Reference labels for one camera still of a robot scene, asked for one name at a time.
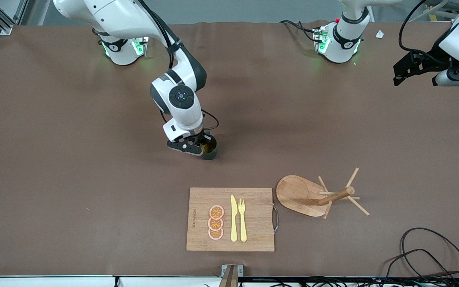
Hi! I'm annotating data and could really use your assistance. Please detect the wooden mug tree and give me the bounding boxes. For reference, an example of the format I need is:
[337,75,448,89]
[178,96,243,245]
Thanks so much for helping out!
[276,167,370,220]

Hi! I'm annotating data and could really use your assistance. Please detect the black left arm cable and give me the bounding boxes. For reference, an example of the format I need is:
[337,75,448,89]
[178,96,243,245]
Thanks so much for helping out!
[398,0,453,66]

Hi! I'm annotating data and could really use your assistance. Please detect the teal ceramic cup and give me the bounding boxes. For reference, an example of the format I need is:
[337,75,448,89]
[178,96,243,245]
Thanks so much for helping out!
[199,135,218,161]

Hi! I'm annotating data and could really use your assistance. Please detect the metal post with bracket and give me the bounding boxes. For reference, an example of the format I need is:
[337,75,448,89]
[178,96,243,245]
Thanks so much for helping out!
[218,264,244,287]

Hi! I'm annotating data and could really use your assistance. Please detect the tangled black cables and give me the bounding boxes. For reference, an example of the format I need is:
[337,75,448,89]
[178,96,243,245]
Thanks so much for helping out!
[249,276,459,287]

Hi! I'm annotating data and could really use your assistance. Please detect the yellow plastic fork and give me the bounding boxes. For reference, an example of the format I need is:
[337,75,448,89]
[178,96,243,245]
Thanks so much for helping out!
[238,198,247,242]

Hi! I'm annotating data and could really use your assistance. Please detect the yellow plastic knife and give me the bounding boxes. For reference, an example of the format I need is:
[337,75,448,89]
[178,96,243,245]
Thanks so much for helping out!
[230,195,238,242]

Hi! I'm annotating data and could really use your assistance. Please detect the bamboo cutting board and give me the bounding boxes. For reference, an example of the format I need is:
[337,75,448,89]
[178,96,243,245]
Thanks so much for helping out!
[186,187,280,252]

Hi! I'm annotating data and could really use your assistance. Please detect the black arm base cable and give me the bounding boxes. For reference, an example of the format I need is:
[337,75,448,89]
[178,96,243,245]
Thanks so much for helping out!
[279,20,320,43]

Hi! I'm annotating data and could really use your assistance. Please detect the dark looped cable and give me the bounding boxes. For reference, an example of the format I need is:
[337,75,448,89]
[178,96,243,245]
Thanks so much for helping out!
[381,227,459,287]

